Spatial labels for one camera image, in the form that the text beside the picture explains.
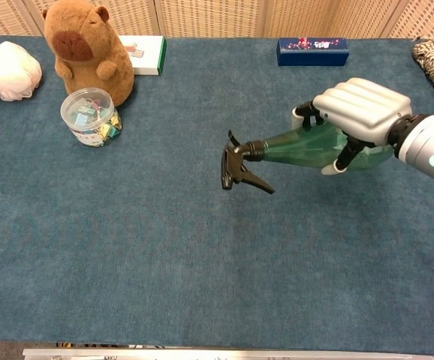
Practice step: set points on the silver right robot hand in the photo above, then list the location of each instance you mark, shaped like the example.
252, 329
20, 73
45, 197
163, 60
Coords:
363, 108

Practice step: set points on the green plastic spray bottle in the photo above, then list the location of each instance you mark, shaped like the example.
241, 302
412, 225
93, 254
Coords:
299, 148

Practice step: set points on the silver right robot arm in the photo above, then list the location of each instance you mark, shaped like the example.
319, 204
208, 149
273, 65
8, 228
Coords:
425, 148

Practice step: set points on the dark blue printed box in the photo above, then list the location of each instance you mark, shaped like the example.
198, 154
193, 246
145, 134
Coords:
312, 52

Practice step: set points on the woven rattan folding screen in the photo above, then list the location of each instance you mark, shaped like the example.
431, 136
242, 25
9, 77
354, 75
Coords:
217, 17

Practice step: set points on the white box with green edge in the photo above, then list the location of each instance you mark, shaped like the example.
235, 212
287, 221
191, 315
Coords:
145, 56

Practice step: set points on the blue felt table cloth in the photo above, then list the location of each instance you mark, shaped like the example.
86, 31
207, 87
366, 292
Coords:
164, 243

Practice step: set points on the clear jar of binder clips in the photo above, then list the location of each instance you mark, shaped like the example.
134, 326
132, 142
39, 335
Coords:
91, 118

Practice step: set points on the brown capybara plush toy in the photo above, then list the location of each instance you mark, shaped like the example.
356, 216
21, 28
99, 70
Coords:
89, 48

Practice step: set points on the white mesh bath sponge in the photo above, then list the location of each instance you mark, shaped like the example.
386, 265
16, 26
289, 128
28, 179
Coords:
8, 71

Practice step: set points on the silver metal frame rail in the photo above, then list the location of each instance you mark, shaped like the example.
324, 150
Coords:
217, 354

